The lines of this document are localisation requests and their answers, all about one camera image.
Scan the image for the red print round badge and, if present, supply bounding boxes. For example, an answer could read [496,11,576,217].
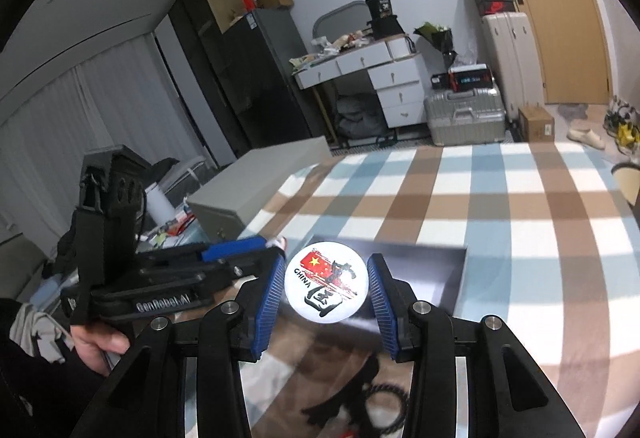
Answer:
[284,242,371,321]

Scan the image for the black bag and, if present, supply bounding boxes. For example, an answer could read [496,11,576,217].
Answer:
[367,15,405,38]

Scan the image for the dark grey fridge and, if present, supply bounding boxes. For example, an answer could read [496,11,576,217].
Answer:
[222,8,331,153]

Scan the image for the round beige basket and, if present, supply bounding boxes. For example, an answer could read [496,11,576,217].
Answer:
[611,162,640,207]

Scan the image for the brown cardboard box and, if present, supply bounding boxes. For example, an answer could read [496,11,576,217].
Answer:
[517,105,556,143]

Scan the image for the dark wardrobe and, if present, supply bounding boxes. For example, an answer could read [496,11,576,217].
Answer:
[167,0,251,169]

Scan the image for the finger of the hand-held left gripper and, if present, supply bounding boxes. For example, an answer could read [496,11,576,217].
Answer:
[140,252,281,291]
[135,237,288,269]

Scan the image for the beige slippers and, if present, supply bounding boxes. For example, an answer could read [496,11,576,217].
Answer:
[566,128,607,149]

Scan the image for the person's left hand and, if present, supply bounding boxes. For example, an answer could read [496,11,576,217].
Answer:
[70,323,132,376]

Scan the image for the grey bag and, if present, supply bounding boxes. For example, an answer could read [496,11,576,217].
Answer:
[335,95,388,139]

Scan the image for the white desk with drawers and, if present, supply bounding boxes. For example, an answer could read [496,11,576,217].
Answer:
[292,35,431,143]

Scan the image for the grey white cloth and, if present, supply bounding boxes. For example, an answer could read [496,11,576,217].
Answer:
[10,303,76,364]

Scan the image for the checked tablecloth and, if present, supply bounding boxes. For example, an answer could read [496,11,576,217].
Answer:
[185,141,640,438]

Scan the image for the wooden door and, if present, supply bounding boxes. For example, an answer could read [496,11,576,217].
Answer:
[467,0,613,106]

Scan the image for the black box with red stripe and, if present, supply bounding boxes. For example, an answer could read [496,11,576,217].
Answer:
[447,64,496,91]

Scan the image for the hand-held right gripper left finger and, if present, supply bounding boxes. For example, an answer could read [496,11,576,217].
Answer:
[82,252,287,438]

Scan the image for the white upright suitcase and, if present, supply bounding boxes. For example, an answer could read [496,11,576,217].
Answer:
[481,12,546,123]

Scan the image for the grey rounded panel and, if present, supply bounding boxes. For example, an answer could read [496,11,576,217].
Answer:
[312,0,373,43]

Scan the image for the pile of small clutter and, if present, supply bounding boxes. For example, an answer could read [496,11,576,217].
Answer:
[140,208,201,249]

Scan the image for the person's left forearm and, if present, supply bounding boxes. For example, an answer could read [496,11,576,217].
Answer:
[0,298,111,438]

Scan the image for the black bead bracelet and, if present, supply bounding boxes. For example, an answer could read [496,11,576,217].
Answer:
[362,382,413,434]

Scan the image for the flower bouquet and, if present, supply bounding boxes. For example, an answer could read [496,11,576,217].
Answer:
[414,22,458,68]

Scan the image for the pile of desk clutter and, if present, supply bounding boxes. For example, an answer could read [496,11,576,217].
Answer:
[290,32,373,71]

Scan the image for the white curtain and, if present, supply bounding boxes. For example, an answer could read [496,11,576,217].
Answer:
[0,30,211,279]

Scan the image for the dark clothes pile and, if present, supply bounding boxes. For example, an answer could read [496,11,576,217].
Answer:
[142,158,182,189]

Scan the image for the silver suitcase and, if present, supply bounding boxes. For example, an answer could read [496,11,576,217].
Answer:
[424,82,507,147]

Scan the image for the grey slippers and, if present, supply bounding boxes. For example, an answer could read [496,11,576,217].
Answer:
[557,102,591,121]

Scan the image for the black red shoe box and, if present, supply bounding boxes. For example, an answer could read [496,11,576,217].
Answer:
[475,0,518,17]

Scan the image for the grey cardboard box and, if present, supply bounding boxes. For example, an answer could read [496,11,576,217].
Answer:
[300,234,469,334]

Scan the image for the white bottle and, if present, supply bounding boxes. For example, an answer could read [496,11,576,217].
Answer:
[144,183,173,226]

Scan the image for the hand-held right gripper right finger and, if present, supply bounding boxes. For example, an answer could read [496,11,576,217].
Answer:
[366,253,591,438]

